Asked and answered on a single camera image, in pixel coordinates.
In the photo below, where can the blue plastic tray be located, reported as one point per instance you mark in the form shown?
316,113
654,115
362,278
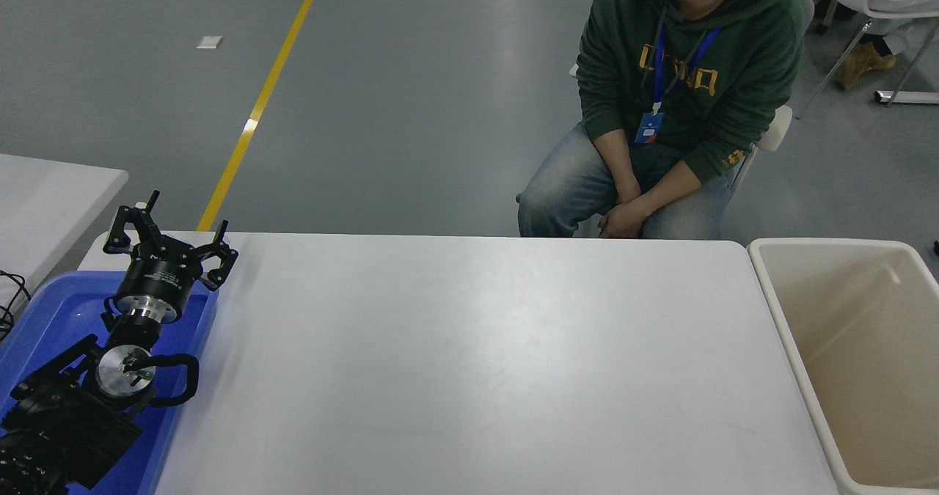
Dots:
51,312

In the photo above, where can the person's left hand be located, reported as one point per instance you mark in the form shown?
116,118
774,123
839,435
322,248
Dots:
623,222

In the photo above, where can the white side table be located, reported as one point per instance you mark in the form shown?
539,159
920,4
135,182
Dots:
44,202

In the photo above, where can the large pale plastic bin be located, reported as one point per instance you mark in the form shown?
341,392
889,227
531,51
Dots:
843,334

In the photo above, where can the seated person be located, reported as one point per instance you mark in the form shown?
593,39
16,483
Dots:
733,77

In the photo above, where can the tan boot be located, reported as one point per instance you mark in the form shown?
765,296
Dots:
858,62

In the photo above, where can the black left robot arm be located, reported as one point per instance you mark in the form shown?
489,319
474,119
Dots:
66,422

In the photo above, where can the person's left forearm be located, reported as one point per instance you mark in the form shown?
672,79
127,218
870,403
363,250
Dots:
673,185

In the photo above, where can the white and grey chair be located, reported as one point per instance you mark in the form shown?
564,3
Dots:
777,128

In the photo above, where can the person's right hand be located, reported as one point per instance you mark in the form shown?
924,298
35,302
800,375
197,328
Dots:
628,193

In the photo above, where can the white paper scrap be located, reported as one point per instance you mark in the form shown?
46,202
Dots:
210,41

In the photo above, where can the person's right forearm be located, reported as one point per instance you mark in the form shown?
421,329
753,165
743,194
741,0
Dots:
615,159

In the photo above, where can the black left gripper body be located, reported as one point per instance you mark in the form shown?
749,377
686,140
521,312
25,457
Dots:
158,279

